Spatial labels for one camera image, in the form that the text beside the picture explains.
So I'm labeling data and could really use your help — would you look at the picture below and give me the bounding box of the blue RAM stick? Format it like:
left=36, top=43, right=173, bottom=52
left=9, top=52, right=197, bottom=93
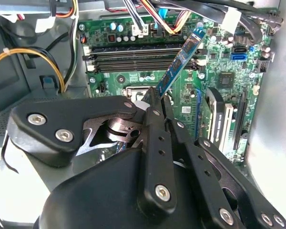
left=155, top=27, right=207, bottom=98

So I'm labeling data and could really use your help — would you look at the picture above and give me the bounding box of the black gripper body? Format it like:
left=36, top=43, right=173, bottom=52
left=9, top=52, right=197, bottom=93
left=33, top=118, right=210, bottom=229

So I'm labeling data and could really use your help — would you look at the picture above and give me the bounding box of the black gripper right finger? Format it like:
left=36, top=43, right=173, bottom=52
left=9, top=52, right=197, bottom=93
left=163, top=94, right=286, bottom=229

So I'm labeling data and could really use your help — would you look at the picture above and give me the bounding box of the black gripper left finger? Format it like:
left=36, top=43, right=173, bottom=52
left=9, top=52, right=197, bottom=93
left=6, top=86, right=178, bottom=211

